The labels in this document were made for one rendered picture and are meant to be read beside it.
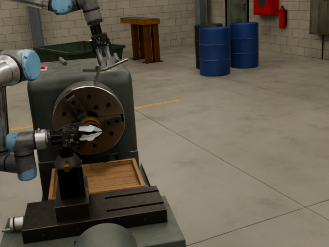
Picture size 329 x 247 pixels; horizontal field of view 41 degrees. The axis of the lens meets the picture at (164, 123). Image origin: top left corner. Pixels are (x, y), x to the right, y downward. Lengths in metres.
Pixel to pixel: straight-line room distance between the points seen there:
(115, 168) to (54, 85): 0.48
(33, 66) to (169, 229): 0.80
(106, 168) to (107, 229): 1.02
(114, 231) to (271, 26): 10.54
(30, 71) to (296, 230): 2.15
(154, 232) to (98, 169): 0.66
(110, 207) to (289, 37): 9.67
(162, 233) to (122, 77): 0.95
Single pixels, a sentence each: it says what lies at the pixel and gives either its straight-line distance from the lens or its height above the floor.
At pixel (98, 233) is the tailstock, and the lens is 0.92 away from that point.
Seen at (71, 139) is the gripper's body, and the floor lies 1.07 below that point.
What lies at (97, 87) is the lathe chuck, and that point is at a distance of 1.90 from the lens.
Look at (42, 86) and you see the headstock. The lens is 2.07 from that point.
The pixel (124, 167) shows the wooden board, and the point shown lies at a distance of 1.92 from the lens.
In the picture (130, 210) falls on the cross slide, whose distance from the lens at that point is 1.37.
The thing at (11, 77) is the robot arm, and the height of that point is 1.34.
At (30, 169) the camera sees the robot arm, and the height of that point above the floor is 0.97.
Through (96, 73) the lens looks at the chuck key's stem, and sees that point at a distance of 1.93.
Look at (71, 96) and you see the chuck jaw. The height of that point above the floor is 1.20.
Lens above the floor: 1.61
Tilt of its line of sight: 17 degrees down
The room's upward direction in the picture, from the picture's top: 4 degrees counter-clockwise
